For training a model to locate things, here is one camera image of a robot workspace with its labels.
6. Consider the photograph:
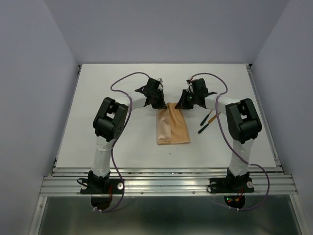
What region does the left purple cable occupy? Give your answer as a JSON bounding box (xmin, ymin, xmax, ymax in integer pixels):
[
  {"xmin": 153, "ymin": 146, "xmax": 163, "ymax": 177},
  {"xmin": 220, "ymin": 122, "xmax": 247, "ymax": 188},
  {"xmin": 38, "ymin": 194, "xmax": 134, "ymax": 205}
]
[{"xmin": 92, "ymin": 72, "xmax": 152, "ymax": 213}]

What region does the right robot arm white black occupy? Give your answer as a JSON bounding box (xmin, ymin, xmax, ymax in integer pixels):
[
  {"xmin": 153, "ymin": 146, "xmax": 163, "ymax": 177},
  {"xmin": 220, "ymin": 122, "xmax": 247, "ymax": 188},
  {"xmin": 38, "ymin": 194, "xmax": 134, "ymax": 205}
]
[{"xmin": 175, "ymin": 78, "xmax": 262, "ymax": 191}]

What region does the gold fork black handle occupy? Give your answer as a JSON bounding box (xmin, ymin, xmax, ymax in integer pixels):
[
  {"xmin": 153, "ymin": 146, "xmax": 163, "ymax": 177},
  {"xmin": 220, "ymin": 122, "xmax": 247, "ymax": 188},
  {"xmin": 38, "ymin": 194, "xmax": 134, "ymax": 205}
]
[{"xmin": 200, "ymin": 110, "xmax": 213, "ymax": 126}]

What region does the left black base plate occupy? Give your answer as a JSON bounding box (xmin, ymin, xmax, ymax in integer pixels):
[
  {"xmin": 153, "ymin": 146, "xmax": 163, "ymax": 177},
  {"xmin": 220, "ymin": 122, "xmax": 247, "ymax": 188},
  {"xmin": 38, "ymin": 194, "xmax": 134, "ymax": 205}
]
[{"xmin": 77, "ymin": 178, "xmax": 125, "ymax": 195}]

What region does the peach cloth napkin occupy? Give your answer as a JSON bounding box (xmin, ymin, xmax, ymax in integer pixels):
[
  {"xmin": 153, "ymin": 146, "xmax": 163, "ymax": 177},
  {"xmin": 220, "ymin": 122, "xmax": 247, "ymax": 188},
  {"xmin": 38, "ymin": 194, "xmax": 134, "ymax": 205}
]
[{"xmin": 156, "ymin": 102, "xmax": 190, "ymax": 145}]

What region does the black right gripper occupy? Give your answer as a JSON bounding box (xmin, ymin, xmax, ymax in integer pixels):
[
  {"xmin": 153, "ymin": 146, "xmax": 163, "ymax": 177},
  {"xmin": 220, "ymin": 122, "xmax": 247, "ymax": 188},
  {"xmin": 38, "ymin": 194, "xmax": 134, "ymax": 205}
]
[{"xmin": 174, "ymin": 89, "xmax": 198, "ymax": 109}]

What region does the aluminium rail frame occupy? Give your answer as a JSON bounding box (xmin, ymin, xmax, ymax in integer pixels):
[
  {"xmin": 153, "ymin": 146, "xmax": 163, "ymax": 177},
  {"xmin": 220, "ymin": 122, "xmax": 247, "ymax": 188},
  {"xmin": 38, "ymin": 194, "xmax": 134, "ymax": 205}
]
[{"xmin": 30, "ymin": 64, "xmax": 308, "ymax": 235}]

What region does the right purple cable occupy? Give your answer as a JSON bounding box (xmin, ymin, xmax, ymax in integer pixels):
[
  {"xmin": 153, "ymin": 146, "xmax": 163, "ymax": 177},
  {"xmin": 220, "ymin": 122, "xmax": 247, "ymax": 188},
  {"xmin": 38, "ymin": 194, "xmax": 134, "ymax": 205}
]
[{"xmin": 187, "ymin": 72, "xmax": 271, "ymax": 212}]

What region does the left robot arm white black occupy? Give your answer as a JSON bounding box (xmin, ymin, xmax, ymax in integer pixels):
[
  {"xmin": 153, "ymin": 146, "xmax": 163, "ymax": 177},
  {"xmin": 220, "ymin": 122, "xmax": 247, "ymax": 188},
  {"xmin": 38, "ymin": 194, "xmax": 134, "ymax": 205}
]
[{"xmin": 85, "ymin": 77, "xmax": 167, "ymax": 193}]

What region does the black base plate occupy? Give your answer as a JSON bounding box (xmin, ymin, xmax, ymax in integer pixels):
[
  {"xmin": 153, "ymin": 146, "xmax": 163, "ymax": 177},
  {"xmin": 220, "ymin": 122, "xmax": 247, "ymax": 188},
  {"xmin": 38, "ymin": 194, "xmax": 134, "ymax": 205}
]
[
  {"xmin": 77, "ymin": 178, "xmax": 125, "ymax": 195},
  {"xmin": 206, "ymin": 177, "xmax": 254, "ymax": 194}
]

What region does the purple cable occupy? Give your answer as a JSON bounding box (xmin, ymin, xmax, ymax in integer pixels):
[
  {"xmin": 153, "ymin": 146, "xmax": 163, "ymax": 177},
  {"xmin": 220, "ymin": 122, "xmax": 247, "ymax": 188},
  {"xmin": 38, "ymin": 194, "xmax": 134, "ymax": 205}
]
[
  {"xmin": 92, "ymin": 72, "xmax": 152, "ymax": 213},
  {"xmin": 187, "ymin": 72, "xmax": 271, "ymax": 212}
]

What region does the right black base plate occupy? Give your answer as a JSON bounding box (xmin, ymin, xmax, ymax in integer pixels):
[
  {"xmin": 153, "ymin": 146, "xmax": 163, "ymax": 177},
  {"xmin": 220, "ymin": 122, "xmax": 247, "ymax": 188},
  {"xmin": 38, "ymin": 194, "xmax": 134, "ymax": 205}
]
[{"xmin": 206, "ymin": 177, "xmax": 254, "ymax": 194}]

